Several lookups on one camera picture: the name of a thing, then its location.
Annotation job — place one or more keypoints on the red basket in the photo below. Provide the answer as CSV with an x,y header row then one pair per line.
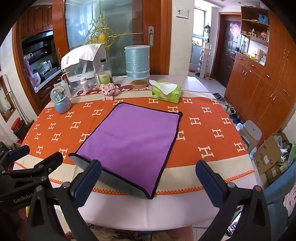
x,y
16,125

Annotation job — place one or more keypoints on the blue snow globe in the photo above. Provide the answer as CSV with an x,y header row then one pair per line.
x,y
61,104

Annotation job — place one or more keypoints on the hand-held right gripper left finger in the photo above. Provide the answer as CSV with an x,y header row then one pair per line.
x,y
89,183

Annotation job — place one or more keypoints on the white wall switch panel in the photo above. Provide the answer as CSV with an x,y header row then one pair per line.
x,y
182,12

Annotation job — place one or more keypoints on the dark wooden door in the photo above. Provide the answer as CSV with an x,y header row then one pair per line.
x,y
229,55

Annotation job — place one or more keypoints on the white countertop appliance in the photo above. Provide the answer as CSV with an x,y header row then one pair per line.
x,y
78,74

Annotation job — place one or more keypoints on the white cloth cover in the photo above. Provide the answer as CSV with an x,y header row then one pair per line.
x,y
81,54

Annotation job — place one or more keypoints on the green tissue pack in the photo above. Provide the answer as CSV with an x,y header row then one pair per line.
x,y
171,93

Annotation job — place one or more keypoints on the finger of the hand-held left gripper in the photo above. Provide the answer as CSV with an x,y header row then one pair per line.
x,y
19,152
49,162

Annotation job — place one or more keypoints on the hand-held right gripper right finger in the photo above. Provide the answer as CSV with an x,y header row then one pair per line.
x,y
207,183

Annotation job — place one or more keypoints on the orange patterned tablecloth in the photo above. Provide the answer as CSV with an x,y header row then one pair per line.
x,y
208,129

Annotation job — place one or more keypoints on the grey plastic stool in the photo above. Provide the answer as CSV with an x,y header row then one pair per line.
x,y
251,133

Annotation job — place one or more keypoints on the wooden wall cabinet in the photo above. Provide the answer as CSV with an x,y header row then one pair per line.
x,y
259,92

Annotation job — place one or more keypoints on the blue cylindrical table lamp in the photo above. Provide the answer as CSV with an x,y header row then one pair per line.
x,y
137,62

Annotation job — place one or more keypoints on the sliding glass door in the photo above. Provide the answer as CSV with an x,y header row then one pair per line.
x,y
120,18

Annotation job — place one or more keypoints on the pink block toy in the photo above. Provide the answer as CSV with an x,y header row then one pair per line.
x,y
108,89

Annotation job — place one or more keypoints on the white shelf rack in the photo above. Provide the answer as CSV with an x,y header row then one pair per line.
x,y
205,60

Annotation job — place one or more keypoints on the blue chair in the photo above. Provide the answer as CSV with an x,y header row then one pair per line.
x,y
277,187

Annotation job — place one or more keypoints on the blue slippers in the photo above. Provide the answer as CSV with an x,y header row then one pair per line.
x,y
218,97

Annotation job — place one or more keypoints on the glass bottle green label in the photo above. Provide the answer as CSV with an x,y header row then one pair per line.
x,y
105,77

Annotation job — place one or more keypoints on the small cardboard box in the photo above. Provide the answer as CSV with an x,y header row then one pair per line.
x,y
275,172

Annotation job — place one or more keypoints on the purple towel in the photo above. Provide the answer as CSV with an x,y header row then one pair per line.
x,y
134,141

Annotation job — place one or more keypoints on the white pill bottle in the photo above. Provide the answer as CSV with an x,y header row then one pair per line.
x,y
84,84

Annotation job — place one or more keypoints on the blue and white shoes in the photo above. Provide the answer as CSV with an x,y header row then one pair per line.
x,y
232,113

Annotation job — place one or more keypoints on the dark wooden glass cabinet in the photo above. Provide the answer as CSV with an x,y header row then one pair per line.
x,y
34,20

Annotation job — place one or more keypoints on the large cardboard box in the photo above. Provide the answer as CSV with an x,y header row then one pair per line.
x,y
268,150

